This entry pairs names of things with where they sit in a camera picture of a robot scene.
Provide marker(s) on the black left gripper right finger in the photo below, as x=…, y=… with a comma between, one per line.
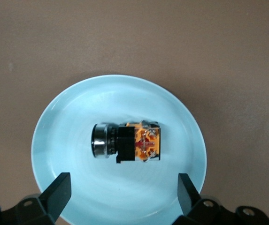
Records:
x=190, y=204

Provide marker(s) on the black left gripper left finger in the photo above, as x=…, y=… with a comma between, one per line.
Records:
x=52, y=201

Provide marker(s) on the orange and black push-button switch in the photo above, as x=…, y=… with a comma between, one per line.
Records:
x=127, y=143

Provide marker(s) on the light blue round plate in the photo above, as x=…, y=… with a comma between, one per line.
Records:
x=78, y=105

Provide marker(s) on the brown table cover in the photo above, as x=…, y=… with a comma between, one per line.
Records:
x=134, y=35

